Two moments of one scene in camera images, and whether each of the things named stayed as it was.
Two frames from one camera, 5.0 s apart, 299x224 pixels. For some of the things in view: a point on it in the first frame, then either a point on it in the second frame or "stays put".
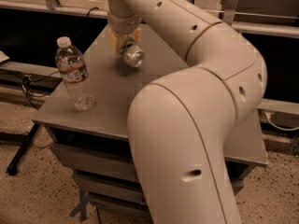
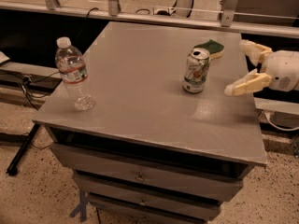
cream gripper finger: (136, 35) → (254, 50)
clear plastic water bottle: (73, 69) stays put
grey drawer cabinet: (94, 143) stays put
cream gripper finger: (115, 41) → (254, 81)
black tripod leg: (12, 169) stays put
